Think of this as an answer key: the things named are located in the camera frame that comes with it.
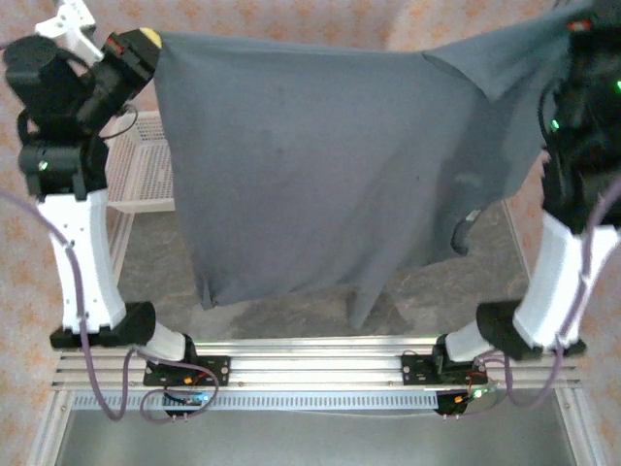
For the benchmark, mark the white perforated plastic basket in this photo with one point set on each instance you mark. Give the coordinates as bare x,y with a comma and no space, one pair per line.
140,165

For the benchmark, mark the left lower frame rail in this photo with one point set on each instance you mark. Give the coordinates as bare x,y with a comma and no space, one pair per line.
48,432

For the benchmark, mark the frame rail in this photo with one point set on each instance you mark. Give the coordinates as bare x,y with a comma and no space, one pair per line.
582,432
48,432

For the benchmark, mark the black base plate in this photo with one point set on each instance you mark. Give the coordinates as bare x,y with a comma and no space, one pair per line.
412,371
218,371

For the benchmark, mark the grey t-shirt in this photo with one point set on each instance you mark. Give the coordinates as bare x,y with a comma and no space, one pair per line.
315,170

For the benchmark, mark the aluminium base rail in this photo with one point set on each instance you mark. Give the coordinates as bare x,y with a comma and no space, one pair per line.
315,369

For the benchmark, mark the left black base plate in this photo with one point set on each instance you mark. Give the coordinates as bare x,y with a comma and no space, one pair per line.
218,371

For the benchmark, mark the small circuit board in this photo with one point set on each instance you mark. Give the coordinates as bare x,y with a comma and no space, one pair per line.
478,393
191,399

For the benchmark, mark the right aluminium table rail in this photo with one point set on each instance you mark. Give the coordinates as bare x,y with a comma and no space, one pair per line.
516,242

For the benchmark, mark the right small circuit board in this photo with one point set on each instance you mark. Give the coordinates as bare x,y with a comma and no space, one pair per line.
478,393

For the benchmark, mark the right lower frame rail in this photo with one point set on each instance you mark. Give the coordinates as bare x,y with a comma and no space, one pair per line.
582,432

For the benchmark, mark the left small circuit board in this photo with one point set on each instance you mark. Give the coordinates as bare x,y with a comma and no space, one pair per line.
191,399

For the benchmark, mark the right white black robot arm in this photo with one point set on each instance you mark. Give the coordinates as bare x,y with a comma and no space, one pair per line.
548,281

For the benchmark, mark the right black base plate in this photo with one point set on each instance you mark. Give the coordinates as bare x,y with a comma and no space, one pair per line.
412,371

